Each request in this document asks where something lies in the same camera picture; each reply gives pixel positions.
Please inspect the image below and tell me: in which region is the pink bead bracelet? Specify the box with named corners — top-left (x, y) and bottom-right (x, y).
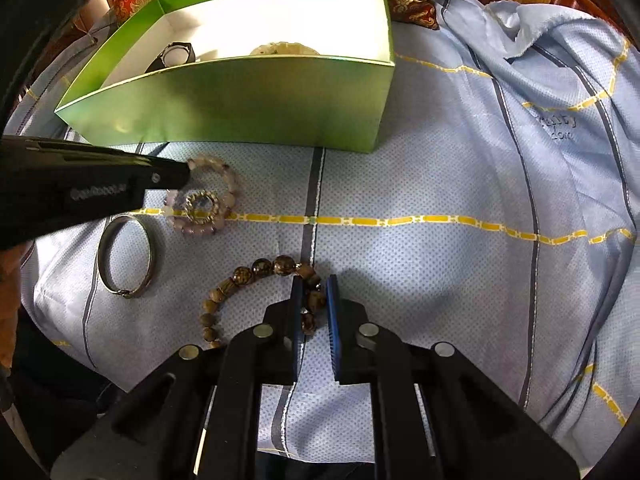
top-left (162, 154), bottom-right (241, 238)

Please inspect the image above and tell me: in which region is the studded gold ring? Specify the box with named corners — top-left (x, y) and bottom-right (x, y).
top-left (183, 190), bottom-right (222, 226)

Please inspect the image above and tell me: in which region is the silver metal bangle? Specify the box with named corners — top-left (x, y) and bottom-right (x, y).
top-left (96, 214), bottom-right (157, 299)

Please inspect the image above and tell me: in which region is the brown wooden bead bracelet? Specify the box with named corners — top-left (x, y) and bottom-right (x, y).
top-left (199, 253), bottom-right (329, 350)

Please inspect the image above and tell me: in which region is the person's left hand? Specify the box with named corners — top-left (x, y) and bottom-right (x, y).
top-left (0, 244), bottom-right (27, 368)

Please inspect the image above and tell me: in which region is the black wristwatch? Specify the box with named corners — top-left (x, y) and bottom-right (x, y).
top-left (145, 41), bottom-right (195, 74)

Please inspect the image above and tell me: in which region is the white chunky wristwatch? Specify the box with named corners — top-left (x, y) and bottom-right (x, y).
top-left (250, 41), bottom-right (319, 56)

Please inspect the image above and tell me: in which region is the green cardboard box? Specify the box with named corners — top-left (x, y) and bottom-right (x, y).
top-left (56, 0), bottom-right (395, 153)

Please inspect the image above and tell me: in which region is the light blue plaid cloth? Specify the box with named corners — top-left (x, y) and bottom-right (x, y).
top-left (20, 0), bottom-right (639, 468)

